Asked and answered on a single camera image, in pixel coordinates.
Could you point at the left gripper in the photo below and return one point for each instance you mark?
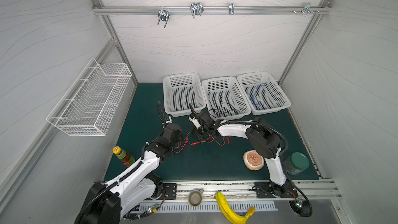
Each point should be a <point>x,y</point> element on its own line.
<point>179,139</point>

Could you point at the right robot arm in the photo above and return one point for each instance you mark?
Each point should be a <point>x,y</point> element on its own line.
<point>269,143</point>

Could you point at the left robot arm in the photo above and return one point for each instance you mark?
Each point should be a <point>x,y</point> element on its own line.
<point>109,202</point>

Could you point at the middle white perforated basket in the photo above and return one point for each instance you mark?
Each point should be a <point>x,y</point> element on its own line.
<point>225,98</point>

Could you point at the white perforated basket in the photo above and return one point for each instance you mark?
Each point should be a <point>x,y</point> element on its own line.
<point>182,91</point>
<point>225,98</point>
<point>264,94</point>

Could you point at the left white perforated basket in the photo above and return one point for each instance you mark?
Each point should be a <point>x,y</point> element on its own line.
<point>182,91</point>

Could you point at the yellow capped sauce bottle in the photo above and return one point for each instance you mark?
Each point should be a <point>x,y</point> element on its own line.
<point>124,157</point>

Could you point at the round toy food disc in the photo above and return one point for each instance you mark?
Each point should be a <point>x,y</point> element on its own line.
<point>253,160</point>

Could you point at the right white perforated basket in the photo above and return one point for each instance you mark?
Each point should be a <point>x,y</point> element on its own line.
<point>264,94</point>

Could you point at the yellow banana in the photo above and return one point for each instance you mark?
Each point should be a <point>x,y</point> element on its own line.
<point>229,214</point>

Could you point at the green lidded jar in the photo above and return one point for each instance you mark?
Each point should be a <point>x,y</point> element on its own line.
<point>296,163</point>

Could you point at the middle metal clamp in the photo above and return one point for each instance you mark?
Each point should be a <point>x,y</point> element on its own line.
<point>196,9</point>

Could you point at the metal clamp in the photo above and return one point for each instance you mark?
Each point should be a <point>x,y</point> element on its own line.
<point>163,15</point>
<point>306,10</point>
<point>196,9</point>

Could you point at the left metal clamp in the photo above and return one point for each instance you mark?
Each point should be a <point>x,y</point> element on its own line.
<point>163,15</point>

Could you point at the right metal clamp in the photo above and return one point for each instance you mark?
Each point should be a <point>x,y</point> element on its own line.
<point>306,10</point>

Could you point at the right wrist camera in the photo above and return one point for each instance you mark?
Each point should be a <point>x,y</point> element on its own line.
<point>195,122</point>

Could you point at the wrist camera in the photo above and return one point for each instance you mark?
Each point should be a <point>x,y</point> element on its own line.
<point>195,122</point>
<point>168,120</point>

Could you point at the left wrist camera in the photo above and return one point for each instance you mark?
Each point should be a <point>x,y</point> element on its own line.
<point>168,120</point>

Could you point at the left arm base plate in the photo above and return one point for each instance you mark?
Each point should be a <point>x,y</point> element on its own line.
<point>167,191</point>

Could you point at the white vented cable duct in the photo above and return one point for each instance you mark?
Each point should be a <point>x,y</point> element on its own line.
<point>239,207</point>

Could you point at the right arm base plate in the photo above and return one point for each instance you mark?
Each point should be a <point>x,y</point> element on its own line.
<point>268,189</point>

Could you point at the white wire wall basket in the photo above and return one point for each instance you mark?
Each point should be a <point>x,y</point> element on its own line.
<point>89,105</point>

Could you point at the small metal bracket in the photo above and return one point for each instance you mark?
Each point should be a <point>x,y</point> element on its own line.
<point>231,9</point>

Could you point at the horizontal aluminium rail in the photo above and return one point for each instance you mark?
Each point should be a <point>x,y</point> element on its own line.
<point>208,10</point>

